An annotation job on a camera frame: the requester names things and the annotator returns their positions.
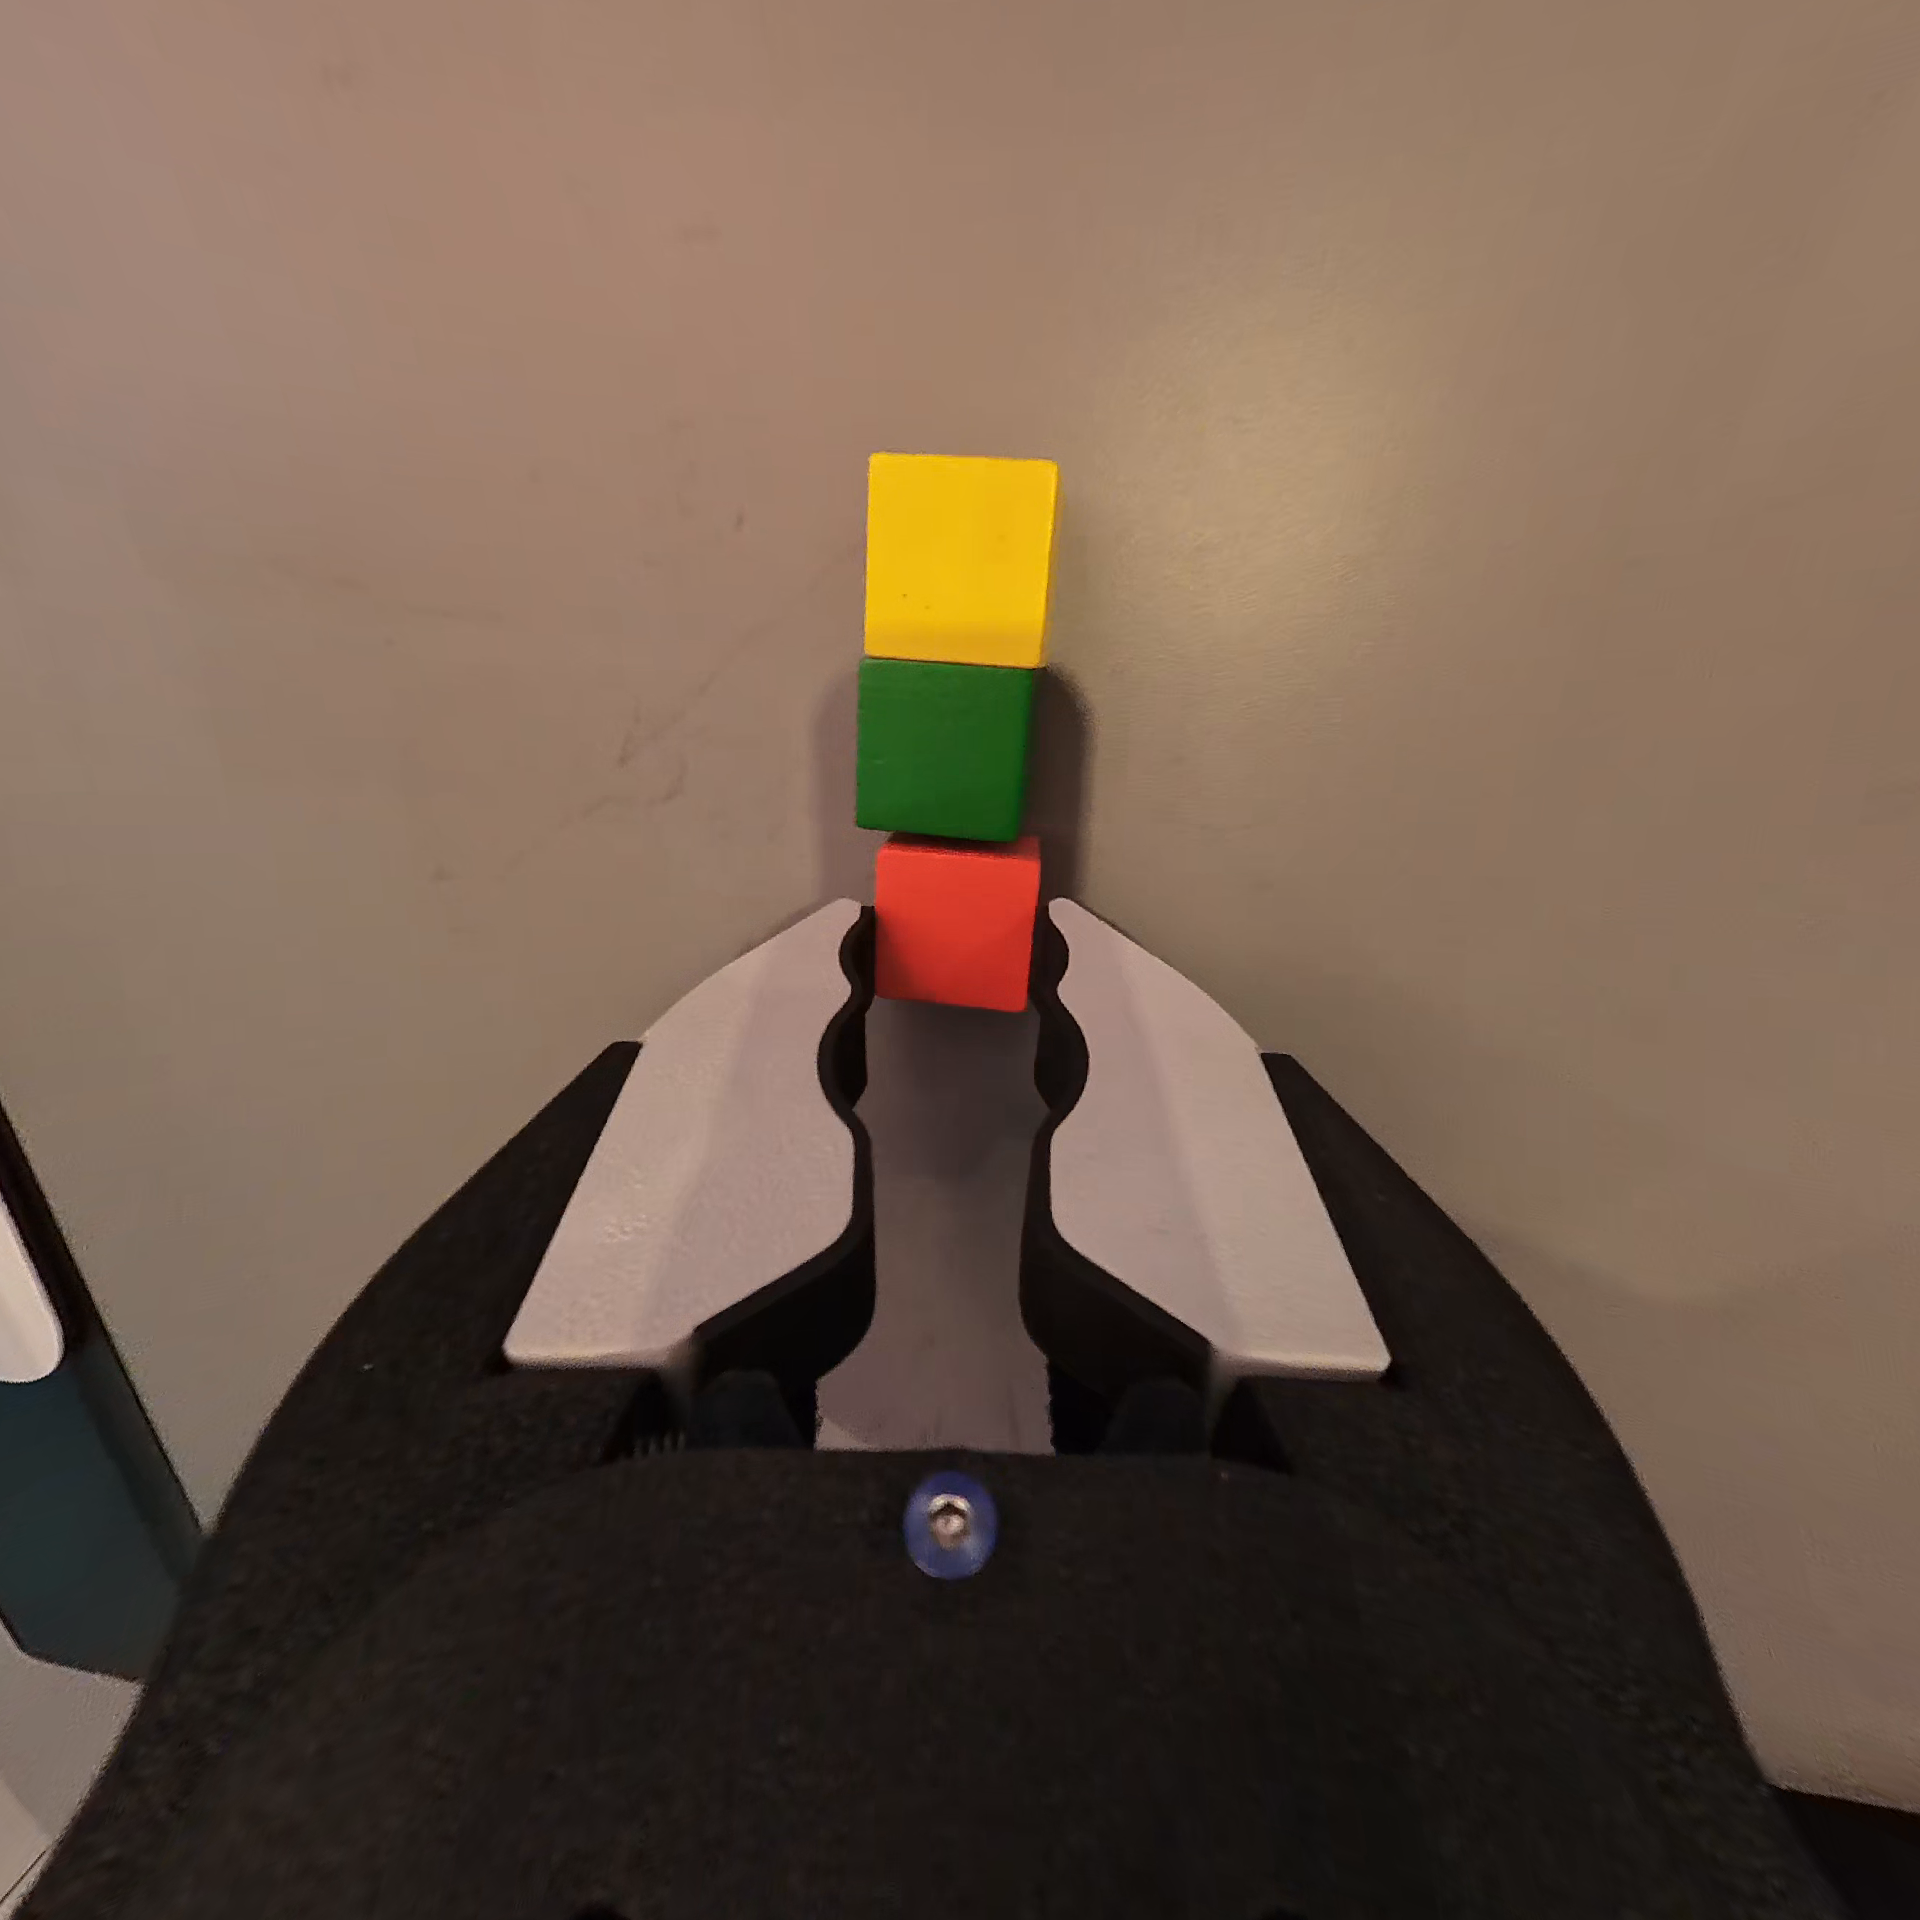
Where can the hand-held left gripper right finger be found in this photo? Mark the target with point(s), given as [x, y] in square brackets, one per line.
[1201, 1200]

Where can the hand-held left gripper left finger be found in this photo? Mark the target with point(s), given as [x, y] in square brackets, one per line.
[674, 1200]

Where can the orange wooden cube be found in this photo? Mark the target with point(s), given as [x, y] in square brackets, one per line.
[955, 917]

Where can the green wooden cube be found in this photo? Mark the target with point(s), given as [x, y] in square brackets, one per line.
[945, 749]

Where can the yellow wooden cube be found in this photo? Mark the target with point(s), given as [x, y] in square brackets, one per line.
[960, 557]

